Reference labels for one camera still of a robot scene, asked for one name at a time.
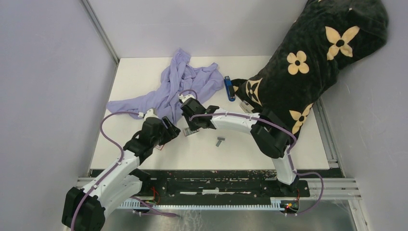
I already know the black floral blanket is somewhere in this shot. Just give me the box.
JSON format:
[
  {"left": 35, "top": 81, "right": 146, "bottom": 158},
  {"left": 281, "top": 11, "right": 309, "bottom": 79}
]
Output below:
[{"left": 232, "top": 0, "right": 389, "bottom": 136}]

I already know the aluminium rail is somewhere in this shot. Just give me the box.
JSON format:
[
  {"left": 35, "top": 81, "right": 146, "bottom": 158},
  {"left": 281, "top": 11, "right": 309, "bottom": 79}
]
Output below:
[{"left": 79, "top": 178, "right": 360, "bottom": 200}]

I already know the lavender crumpled cloth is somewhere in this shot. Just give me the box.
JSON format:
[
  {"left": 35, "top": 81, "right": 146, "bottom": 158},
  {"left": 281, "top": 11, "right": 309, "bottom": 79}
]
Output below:
[{"left": 106, "top": 49, "right": 224, "bottom": 124}]

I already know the box of staples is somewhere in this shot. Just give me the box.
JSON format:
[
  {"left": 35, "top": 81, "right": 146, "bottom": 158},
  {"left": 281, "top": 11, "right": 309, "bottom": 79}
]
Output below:
[{"left": 183, "top": 128, "right": 199, "bottom": 137}]

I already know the beige and black stapler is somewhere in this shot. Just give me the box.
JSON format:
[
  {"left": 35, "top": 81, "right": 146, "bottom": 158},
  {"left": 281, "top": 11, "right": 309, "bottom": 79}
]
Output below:
[{"left": 240, "top": 101, "right": 259, "bottom": 114}]

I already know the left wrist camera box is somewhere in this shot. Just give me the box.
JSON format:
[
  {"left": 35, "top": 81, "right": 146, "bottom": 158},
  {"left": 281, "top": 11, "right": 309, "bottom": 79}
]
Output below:
[{"left": 143, "top": 108, "right": 159, "bottom": 121}]

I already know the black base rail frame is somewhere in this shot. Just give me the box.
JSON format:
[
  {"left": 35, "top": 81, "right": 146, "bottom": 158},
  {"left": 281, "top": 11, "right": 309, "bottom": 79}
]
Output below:
[{"left": 89, "top": 169, "right": 345, "bottom": 206}]

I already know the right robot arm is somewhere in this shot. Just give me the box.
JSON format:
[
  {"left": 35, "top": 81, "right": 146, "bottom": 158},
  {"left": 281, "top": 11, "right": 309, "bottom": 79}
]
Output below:
[{"left": 179, "top": 94, "right": 299, "bottom": 196}]

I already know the slotted cable duct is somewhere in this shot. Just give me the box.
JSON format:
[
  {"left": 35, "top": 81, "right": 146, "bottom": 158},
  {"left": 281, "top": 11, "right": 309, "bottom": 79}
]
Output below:
[{"left": 117, "top": 199, "right": 285, "bottom": 211}]

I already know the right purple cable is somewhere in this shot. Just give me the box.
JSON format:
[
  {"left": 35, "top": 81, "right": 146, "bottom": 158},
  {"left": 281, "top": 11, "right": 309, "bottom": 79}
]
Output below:
[{"left": 178, "top": 89, "right": 324, "bottom": 216}]

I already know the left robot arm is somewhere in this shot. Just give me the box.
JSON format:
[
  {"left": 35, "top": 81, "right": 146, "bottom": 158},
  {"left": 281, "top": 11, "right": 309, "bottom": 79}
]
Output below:
[{"left": 62, "top": 115, "right": 181, "bottom": 231}]

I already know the blue stapler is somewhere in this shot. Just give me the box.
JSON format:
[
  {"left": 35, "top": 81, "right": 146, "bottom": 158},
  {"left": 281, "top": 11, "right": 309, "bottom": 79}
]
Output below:
[{"left": 224, "top": 76, "right": 236, "bottom": 102}]

